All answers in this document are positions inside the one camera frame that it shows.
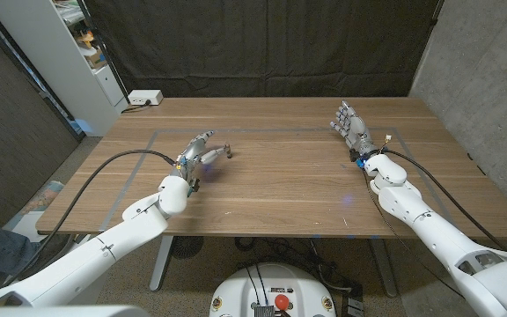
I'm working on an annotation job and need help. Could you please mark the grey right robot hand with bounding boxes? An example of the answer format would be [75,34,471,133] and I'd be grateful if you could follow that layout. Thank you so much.
[329,100,380,171]

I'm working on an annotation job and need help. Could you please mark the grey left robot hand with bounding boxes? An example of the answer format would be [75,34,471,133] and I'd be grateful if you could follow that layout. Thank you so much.
[172,129,232,194]

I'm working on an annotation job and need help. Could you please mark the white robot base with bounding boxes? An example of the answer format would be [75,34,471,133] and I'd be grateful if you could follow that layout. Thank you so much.
[208,262,337,317]

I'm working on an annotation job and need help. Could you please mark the white power strip box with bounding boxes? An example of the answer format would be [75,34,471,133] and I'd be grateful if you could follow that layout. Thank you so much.
[128,89,165,107]

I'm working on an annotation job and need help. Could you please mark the round black floor disc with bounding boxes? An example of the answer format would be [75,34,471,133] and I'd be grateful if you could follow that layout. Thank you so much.
[169,236,205,260]

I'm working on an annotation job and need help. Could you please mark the white table leg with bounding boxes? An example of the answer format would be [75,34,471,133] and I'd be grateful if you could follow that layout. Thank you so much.
[370,238,399,299]
[149,235,175,292]

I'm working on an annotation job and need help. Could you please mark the black backdrop curtain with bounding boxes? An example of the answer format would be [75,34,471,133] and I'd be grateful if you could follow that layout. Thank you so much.
[79,0,446,99]

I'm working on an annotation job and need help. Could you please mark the cardboard box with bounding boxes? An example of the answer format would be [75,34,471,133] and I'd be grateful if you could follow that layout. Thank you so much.
[84,47,108,70]

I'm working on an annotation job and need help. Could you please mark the colourful floor mat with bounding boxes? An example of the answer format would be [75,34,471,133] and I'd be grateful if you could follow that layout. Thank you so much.
[18,179,65,217]

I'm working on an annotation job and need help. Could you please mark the yellow toy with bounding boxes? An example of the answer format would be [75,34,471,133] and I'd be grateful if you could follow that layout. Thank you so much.
[76,30,96,48]

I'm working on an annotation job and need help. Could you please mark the white shelf cabinet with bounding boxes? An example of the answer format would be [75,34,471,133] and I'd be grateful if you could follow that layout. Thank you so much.
[0,0,130,137]

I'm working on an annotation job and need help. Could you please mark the black power brick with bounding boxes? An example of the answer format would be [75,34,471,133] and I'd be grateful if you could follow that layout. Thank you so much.
[340,281,365,317]

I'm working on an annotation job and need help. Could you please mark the white robot torso edge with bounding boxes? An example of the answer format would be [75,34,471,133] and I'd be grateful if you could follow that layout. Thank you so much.
[0,305,151,317]

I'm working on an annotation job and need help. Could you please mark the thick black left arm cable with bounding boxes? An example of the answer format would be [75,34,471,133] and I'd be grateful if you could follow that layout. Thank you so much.
[4,149,179,286]

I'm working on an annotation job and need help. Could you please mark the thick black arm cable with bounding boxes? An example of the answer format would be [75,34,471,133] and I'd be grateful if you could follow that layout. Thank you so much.
[381,148,507,254]
[4,149,179,286]

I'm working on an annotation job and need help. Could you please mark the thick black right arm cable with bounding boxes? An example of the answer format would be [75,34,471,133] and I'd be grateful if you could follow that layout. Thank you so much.
[381,148,507,254]

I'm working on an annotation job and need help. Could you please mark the tangled black floor cable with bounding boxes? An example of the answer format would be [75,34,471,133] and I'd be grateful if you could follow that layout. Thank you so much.
[234,236,351,291]

